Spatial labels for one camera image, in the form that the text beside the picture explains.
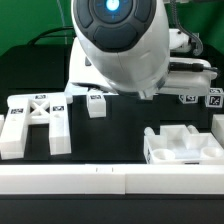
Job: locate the white chair back frame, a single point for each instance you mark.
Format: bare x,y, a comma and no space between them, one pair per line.
36,109

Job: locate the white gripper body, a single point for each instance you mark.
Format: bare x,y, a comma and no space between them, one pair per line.
186,76

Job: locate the white tagged cube right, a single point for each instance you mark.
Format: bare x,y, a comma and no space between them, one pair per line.
215,98

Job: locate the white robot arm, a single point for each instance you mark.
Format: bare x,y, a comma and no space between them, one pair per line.
136,47

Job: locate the white tagged cube left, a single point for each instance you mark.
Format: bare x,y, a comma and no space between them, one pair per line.
188,99

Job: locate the white front rail bar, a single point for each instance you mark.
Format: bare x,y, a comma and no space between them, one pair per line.
111,179

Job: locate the white tagged cube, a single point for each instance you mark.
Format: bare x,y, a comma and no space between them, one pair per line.
188,99
215,98

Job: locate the white flat tag plate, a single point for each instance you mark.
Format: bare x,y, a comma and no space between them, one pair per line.
75,90

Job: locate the white block right edge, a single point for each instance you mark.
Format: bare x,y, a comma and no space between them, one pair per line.
218,128

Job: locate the white chair seat part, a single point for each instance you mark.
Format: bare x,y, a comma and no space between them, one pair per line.
181,145

